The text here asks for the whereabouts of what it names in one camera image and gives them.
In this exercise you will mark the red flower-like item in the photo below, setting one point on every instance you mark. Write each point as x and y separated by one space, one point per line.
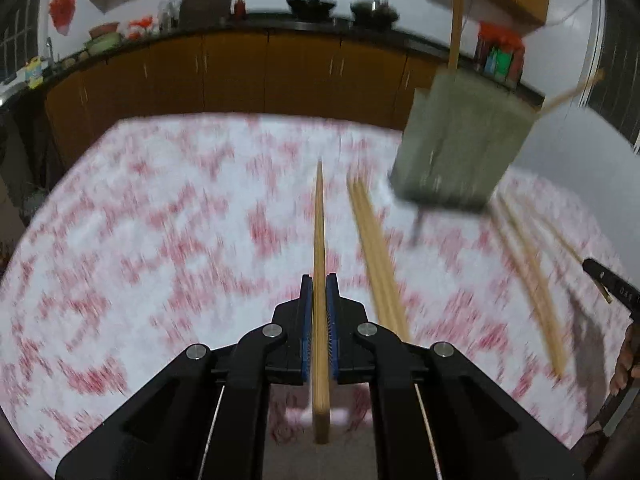
140 27

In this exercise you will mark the black kitchen countertop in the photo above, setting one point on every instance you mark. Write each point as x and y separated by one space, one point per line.
300 24

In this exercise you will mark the dark cutting board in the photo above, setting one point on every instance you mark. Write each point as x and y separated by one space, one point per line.
206 7

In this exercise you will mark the person's right hand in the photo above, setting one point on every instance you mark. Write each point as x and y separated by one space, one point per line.
627 360

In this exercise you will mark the brown lower kitchen cabinets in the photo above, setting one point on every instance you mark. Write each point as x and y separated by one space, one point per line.
240 75

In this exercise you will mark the metal faucet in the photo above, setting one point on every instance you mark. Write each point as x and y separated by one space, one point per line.
49 52

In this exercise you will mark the red and green containers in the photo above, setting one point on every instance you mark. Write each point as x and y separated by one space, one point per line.
500 52

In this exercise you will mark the red plastic bag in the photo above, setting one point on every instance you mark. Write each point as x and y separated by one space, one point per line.
63 10

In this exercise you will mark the dark framed window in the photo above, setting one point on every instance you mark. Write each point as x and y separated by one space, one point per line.
617 75

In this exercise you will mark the red bottle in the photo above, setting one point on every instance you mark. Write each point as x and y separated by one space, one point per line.
239 6

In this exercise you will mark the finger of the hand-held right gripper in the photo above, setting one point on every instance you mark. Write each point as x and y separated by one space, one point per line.
612 285

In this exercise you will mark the gridded window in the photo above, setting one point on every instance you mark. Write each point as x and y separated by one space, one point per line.
17 40

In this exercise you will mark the green bowl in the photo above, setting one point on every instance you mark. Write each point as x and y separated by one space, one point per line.
102 44

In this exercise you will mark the brown bowl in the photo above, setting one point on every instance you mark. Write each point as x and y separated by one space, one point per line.
104 29

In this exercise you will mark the black cooking pot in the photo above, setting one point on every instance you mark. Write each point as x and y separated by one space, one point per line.
374 12

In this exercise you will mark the black wok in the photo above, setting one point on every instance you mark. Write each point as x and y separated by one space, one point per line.
310 5

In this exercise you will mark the yellow packet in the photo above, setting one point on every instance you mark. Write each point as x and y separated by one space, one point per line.
35 72

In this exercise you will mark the glass jars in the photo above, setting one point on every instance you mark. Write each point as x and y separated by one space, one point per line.
168 15

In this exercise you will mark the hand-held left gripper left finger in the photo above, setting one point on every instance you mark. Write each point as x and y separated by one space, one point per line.
307 330

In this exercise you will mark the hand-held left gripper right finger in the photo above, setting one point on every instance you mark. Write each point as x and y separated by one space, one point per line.
332 330

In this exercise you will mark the grey chopstick holder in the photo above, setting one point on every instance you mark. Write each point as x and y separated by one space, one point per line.
460 145

